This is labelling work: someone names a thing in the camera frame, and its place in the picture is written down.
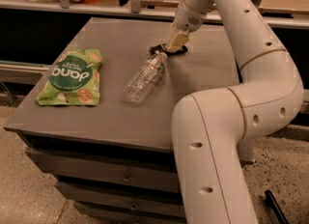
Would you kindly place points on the green rice chip bag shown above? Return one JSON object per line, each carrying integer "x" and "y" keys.
{"x": 74, "y": 81}

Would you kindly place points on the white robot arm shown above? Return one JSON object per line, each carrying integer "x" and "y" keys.
{"x": 244, "y": 89}

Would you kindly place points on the grey metal shelf rail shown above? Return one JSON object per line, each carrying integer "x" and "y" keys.
{"x": 277, "y": 12}

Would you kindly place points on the black rod on floor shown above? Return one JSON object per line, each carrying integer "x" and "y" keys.
{"x": 271, "y": 201}

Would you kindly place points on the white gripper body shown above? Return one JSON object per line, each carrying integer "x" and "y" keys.
{"x": 190, "y": 20}

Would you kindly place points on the clear plastic water bottle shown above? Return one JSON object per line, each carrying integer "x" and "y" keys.
{"x": 142, "y": 83}

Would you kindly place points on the black rxbar chocolate bar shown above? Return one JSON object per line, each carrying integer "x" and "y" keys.
{"x": 161, "y": 48}

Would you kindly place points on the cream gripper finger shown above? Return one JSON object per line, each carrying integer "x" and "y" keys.
{"x": 176, "y": 41}
{"x": 171, "y": 30}

